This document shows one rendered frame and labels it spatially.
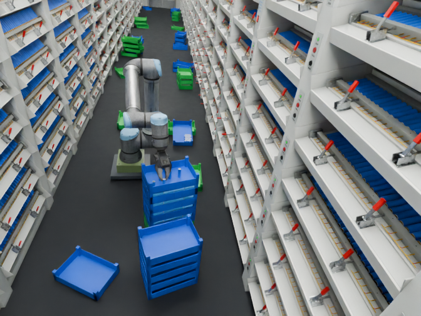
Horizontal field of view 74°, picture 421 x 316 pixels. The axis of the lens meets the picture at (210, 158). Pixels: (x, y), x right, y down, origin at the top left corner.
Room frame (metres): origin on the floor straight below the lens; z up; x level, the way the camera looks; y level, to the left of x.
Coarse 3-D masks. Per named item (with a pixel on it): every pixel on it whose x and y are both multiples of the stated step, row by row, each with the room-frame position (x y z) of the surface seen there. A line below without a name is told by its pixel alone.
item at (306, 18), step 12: (276, 0) 1.48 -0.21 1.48; (288, 0) 1.45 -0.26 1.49; (300, 0) 1.35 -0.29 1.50; (312, 0) 1.26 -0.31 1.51; (276, 12) 1.46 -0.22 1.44; (288, 12) 1.30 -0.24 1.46; (300, 12) 1.20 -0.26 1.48; (312, 12) 1.16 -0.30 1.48; (300, 24) 1.18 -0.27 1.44; (312, 24) 1.07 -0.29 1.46
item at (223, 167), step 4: (216, 144) 2.31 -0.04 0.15; (220, 144) 2.32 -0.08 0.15; (216, 148) 2.32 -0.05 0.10; (220, 148) 2.32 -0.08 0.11; (216, 152) 2.25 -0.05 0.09; (220, 152) 2.24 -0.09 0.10; (220, 156) 2.15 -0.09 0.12; (220, 160) 2.13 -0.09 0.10; (224, 160) 2.11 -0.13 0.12; (220, 164) 2.06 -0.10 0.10; (224, 164) 2.06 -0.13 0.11; (220, 168) 2.01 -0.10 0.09; (224, 168) 2.00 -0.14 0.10; (224, 172) 1.94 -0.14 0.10; (228, 172) 1.94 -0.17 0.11; (224, 176) 1.89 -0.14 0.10; (224, 180) 1.85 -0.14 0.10; (224, 184) 1.79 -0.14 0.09
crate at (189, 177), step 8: (184, 160) 1.47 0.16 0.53; (144, 168) 1.33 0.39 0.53; (152, 168) 1.37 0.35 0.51; (176, 168) 1.43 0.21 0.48; (184, 168) 1.44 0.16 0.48; (192, 168) 1.39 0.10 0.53; (144, 176) 1.27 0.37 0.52; (152, 176) 1.32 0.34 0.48; (176, 176) 1.35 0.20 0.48; (184, 176) 1.36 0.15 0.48; (192, 176) 1.37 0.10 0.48; (152, 184) 1.17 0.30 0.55; (160, 184) 1.26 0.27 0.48; (168, 184) 1.21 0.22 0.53; (176, 184) 1.24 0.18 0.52; (184, 184) 1.26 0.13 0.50; (192, 184) 1.29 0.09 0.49; (152, 192) 1.17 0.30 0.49
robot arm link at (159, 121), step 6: (156, 114) 1.36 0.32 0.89; (162, 114) 1.36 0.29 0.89; (150, 120) 1.31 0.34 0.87; (156, 120) 1.29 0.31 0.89; (162, 120) 1.30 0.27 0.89; (156, 126) 1.28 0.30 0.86; (162, 126) 1.29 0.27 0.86; (156, 132) 1.28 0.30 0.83; (162, 132) 1.28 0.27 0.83; (168, 132) 1.32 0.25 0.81; (156, 138) 1.27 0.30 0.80; (162, 138) 1.27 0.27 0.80
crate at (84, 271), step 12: (84, 252) 1.04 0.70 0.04; (72, 264) 0.97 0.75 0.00; (84, 264) 0.98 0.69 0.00; (96, 264) 0.99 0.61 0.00; (108, 264) 0.99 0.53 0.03; (60, 276) 0.89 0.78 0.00; (72, 276) 0.90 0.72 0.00; (84, 276) 0.90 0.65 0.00; (96, 276) 0.91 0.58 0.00; (108, 276) 0.92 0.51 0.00; (84, 288) 0.83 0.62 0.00; (96, 288) 0.84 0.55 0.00; (96, 300) 0.78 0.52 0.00
